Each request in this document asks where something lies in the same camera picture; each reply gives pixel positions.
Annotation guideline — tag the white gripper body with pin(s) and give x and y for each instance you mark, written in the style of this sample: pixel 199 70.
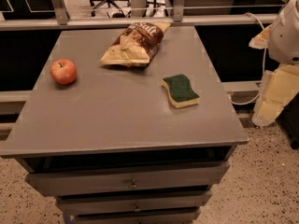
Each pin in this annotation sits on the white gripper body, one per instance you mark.
pixel 286 37

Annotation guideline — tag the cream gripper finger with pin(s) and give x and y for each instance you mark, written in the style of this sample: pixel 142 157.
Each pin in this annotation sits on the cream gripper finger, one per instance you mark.
pixel 260 41
pixel 277 89

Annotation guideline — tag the red apple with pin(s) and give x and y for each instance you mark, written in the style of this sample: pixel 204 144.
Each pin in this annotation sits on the red apple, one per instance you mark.
pixel 63 71

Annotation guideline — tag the green yellow sponge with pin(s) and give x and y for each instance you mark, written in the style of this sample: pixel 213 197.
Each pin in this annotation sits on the green yellow sponge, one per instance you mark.
pixel 180 92

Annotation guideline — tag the brown chip bag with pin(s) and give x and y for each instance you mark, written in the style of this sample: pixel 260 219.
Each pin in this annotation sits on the brown chip bag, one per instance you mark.
pixel 136 45

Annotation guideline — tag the grey metal railing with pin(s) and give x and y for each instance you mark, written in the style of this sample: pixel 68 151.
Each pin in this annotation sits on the grey metal railing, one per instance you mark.
pixel 17 15

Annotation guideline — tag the black office chair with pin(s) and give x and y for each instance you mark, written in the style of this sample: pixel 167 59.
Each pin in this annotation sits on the black office chair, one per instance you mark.
pixel 95 4

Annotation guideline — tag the grey drawer cabinet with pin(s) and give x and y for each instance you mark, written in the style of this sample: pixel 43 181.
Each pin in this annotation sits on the grey drawer cabinet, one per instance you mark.
pixel 117 117

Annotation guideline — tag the bottom grey drawer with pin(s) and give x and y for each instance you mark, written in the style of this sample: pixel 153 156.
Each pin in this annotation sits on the bottom grey drawer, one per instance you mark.
pixel 143 217

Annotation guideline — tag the grey drawer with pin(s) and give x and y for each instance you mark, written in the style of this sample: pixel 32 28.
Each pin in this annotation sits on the grey drawer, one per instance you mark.
pixel 143 217
pixel 127 179
pixel 134 203

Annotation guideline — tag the middle grey drawer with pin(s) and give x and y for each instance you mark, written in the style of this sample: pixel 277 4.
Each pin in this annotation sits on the middle grey drawer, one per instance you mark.
pixel 134 203

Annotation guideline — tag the top grey drawer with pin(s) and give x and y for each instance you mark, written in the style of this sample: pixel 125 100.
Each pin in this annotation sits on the top grey drawer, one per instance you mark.
pixel 127 179

